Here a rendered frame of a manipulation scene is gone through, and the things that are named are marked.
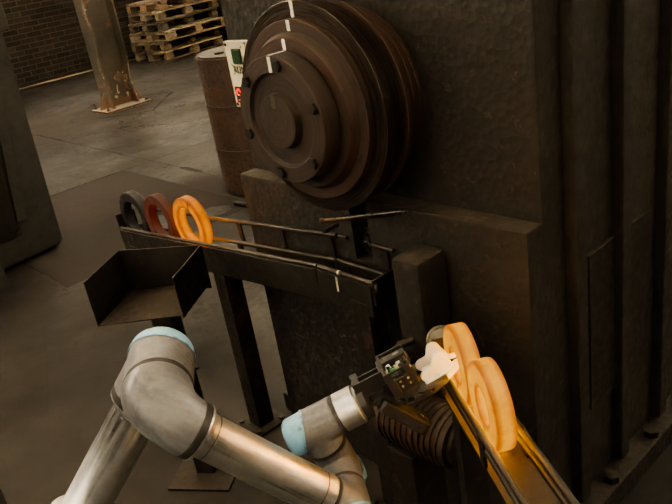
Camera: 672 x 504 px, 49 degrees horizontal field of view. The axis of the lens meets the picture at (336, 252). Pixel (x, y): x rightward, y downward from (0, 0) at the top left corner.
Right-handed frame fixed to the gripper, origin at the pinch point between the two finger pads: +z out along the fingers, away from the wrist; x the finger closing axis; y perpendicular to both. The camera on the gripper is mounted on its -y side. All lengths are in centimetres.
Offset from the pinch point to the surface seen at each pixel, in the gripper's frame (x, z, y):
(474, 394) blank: -11.7, -1.0, 1.0
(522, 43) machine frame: 20, 37, 42
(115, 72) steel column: 736, -167, 20
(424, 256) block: 28.8, 4.3, 7.7
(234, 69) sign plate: 92, -15, 52
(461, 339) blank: -2.8, 1.7, 6.0
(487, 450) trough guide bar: -23.6, -3.5, -0.3
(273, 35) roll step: 52, -2, 61
